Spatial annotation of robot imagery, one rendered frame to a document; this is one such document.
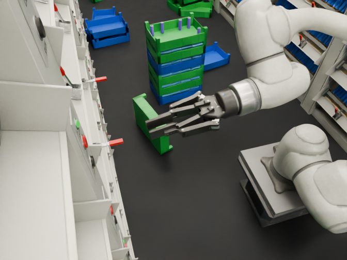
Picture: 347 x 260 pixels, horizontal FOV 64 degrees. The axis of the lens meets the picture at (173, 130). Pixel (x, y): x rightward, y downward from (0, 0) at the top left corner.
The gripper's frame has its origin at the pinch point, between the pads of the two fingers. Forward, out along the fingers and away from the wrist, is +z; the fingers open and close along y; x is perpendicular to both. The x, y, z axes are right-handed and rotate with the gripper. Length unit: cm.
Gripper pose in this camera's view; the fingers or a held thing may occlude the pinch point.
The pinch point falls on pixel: (160, 126)
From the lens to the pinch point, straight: 71.9
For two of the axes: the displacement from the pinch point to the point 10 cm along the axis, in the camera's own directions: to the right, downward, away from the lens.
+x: -1.4, -6.1, -7.8
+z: -9.4, 3.3, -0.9
